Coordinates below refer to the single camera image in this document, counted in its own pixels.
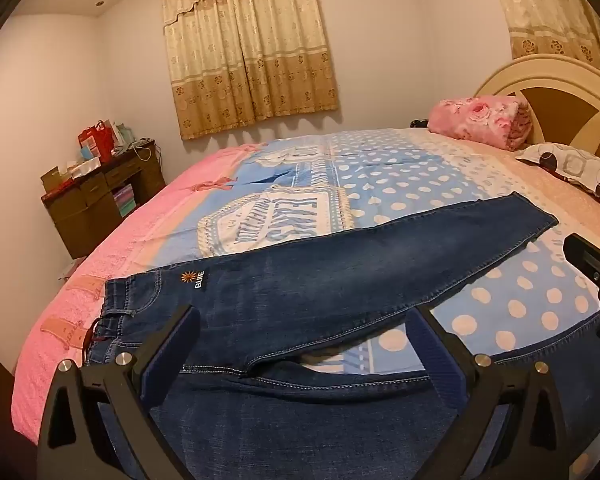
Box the teal paper bag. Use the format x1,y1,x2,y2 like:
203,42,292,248
111,121,137,150

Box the cream bed headboard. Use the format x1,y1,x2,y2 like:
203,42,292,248
472,54,600,181

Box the stack of pastel books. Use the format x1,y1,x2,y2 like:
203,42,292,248
112,184,136,218

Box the brown wooden desk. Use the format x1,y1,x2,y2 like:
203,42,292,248
41,140,167,260

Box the blue denim jeans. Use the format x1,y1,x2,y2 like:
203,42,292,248
82,192,600,480

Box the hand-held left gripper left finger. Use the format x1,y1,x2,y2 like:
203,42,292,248
36,304,201,480

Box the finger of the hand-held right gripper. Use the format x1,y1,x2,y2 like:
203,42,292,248
562,233,600,347

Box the narrow beige patterned curtain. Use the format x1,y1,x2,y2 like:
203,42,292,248
487,0,600,78

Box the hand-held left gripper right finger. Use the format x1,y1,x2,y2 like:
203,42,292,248
405,306,574,480

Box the pink floral rolled blanket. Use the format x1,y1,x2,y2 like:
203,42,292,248
427,95,531,152

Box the white flat box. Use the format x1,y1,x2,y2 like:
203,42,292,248
71,156,102,177

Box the white pillow with circle print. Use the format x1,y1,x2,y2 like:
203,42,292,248
516,142,600,211

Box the red gift bag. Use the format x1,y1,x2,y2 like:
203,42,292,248
77,121,115,163

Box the brown cardboard box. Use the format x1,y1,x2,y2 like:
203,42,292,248
40,166,74,195

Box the wide beige patterned curtain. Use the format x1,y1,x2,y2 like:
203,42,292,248
160,0,341,142

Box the blue and pink printed blanket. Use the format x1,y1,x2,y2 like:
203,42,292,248
11,127,600,480

